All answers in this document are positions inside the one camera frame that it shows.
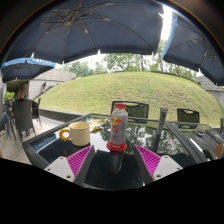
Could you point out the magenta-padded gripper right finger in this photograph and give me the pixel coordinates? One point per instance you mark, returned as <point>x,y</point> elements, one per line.
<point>150,160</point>

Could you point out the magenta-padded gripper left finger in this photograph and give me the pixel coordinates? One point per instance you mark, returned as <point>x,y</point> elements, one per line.
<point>78,160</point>

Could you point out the red-capped silver drink bottle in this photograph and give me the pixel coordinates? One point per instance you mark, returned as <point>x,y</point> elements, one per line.
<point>118,128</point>

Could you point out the black woven garden chair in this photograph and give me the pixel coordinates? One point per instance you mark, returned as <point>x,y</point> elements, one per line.
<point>136,110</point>
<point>187,116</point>

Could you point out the grey wooden building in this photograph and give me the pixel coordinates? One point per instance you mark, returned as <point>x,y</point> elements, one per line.
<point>55,81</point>

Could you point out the person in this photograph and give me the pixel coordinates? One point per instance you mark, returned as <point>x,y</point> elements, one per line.
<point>22,95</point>
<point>4,119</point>

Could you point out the grey building with sloped roof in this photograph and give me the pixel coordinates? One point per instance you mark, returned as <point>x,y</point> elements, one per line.
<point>213,91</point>

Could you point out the green trees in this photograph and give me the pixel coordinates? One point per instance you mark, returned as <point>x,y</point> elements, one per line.
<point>123,61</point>

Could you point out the navy parasol with blue band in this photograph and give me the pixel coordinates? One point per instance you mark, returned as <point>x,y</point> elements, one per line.
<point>23,68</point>

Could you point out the navy parasol with pale edge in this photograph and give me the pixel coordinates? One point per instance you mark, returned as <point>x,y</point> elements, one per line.
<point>193,46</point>

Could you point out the large navy parasol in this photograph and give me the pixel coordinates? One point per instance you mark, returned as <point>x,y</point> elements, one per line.
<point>86,30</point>

